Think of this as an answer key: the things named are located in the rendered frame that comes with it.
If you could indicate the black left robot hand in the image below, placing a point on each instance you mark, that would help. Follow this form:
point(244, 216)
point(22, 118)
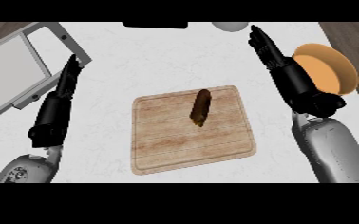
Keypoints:
point(56, 107)

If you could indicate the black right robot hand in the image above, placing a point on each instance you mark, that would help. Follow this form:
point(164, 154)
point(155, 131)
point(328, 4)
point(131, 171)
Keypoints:
point(295, 79)

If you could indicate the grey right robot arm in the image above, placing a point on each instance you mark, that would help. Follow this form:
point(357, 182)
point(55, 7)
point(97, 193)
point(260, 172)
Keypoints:
point(328, 148)

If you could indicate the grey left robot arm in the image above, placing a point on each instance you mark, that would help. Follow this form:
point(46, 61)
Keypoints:
point(29, 167)

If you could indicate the orange pot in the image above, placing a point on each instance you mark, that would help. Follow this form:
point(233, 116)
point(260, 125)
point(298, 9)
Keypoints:
point(322, 67)

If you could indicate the wooden cutting board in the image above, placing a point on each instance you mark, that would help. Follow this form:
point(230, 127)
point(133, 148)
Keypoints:
point(191, 129)

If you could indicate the grey framed appliance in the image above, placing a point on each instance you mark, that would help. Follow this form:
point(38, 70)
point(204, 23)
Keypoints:
point(32, 63)

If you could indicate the grey round bowl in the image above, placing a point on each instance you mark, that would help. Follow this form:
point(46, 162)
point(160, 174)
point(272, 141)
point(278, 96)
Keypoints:
point(229, 26)

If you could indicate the black appliance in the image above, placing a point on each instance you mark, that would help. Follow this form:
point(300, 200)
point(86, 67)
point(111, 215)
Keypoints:
point(155, 24)

